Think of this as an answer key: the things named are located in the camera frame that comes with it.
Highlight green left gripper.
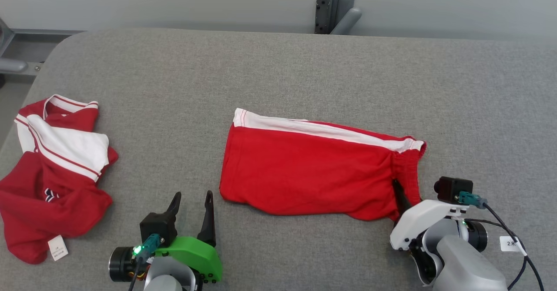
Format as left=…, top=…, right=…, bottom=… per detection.
left=154, top=190, right=223, bottom=283

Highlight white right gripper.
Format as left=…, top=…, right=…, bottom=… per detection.
left=389, top=178, right=470, bottom=251

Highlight red shorts with white waistband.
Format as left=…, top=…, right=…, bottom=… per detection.
left=219, top=108, right=427, bottom=222

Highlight red and white jersey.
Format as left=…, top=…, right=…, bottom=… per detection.
left=0, top=94, right=119, bottom=264

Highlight black left cable teal plug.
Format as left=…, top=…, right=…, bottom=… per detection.
left=128, top=233, right=164, bottom=291

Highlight black cable teal plug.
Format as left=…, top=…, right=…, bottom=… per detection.
left=457, top=191, right=545, bottom=291
left=128, top=233, right=164, bottom=291

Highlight black right cable teal plug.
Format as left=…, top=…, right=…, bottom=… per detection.
left=457, top=191, right=545, bottom=291

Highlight white cable label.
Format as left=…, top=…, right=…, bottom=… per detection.
left=499, top=235, right=524, bottom=253

